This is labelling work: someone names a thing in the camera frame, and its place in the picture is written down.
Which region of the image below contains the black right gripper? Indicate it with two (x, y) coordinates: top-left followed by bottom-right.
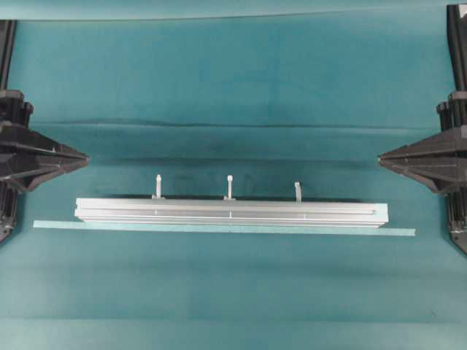
(378, 125), (466, 194)

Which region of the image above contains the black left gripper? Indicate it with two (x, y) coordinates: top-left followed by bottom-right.
(1, 122), (89, 192)

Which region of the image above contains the large aluminium extrusion rail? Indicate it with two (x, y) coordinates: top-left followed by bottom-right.
(74, 198), (389, 228)

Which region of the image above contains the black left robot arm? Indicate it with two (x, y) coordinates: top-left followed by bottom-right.
(1, 90), (89, 241)

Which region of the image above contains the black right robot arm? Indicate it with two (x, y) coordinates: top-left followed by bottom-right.
(378, 91), (466, 249)

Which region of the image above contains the teal table cloth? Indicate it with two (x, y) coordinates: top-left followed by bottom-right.
(1, 1), (466, 349)

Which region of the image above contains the long teal tape strip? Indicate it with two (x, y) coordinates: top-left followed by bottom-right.
(33, 220), (415, 237)

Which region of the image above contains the left black frame post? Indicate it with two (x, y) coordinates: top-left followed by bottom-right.
(0, 20), (17, 90)

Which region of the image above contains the black frame post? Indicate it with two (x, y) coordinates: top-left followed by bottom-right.
(447, 4), (466, 91)
(0, 20), (17, 90)

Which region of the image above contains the right black frame post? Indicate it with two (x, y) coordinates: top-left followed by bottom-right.
(447, 4), (466, 91)

